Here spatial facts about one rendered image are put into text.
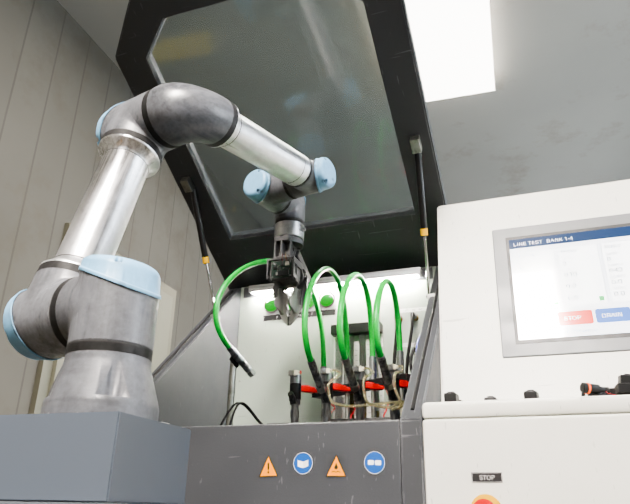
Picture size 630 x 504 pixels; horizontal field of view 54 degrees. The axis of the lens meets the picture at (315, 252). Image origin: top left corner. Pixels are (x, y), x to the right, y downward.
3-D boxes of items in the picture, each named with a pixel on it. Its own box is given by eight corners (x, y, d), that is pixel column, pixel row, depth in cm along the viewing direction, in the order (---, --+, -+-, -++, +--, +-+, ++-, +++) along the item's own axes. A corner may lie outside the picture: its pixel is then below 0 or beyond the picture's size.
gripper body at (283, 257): (264, 282, 148) (267, 236, 152) (279, 293, 155) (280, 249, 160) (294, 278, 145) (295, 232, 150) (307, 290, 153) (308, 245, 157)
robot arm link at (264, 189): (278, 159, 145) (304, 178, 153) (240, 171, 151) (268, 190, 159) (276, 188, 142) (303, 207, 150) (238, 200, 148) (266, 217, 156)
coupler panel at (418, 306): (391, 407, 164) (388, 296, 176) (394, 409, 167) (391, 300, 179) (441, 406, 160) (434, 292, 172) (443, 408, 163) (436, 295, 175)
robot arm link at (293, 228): (281, 234, 162) (311, 230, 159) (281, 250, 160) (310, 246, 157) (270, 222, 155) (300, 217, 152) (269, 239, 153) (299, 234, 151)
